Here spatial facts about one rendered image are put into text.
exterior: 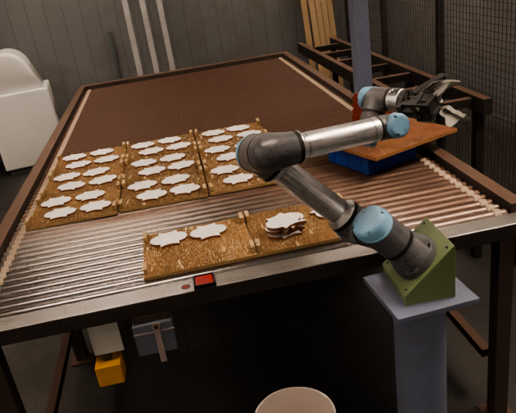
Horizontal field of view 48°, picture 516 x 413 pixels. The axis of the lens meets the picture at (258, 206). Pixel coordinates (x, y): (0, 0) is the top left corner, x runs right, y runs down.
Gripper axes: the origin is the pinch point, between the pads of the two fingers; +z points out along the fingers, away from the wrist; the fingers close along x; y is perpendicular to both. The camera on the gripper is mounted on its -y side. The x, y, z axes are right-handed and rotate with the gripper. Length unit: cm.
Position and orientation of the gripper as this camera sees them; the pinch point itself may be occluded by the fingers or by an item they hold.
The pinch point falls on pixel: (467, 100)
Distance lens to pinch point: 184.3
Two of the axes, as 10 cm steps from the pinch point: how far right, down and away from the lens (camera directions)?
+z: 7.2, 1.9, -6.7
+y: -5.5, 7.4, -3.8
